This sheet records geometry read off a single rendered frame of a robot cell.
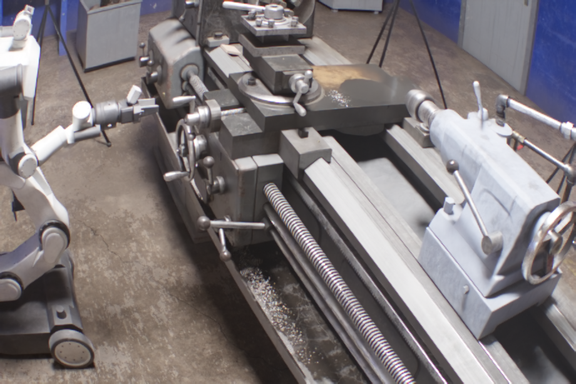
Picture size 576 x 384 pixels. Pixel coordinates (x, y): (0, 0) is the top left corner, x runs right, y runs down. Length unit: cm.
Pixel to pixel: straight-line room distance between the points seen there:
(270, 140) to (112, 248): 116
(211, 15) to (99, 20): 203
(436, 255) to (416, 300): 12
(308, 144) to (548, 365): 105
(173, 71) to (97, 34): 195
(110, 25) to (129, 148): 131
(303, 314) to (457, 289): 70
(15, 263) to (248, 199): 96
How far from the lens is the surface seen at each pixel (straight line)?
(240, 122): 188
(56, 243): 205
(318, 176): 174
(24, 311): 229
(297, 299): 199
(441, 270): 143
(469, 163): 139
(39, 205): 201
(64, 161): 345
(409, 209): 188
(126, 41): 455
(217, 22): 252
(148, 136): 358
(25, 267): 219
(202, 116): 189
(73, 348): 218
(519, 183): 130
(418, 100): 161
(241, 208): 189
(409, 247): 155
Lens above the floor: 177
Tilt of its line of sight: 34 degrees down
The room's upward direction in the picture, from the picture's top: 5 degrees clockwise
